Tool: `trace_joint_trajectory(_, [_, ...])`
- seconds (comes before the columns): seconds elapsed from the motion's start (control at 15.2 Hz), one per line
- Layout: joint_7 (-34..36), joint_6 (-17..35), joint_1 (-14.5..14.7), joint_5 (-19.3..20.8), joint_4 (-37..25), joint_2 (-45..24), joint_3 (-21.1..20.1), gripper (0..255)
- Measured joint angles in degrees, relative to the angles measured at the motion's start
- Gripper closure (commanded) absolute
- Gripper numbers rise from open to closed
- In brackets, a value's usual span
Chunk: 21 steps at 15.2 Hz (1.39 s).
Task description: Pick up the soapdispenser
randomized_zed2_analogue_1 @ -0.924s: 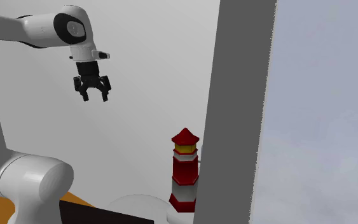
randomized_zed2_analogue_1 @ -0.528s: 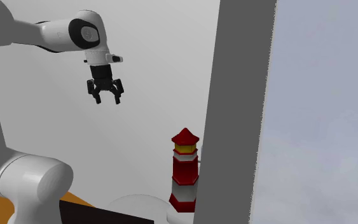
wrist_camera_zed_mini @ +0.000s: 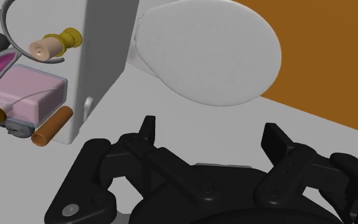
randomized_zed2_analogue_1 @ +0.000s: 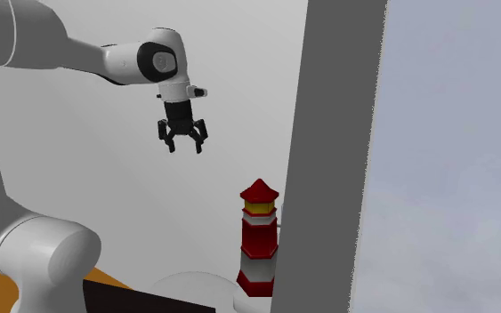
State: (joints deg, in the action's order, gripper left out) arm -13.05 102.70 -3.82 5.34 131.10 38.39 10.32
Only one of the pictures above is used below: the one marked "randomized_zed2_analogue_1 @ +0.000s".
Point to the white rounded object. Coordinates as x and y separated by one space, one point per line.
189 288

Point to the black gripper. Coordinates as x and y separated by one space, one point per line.
179 115

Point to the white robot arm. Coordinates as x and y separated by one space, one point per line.
33 39

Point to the red and white lighthouse figure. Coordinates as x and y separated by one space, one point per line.
258 236

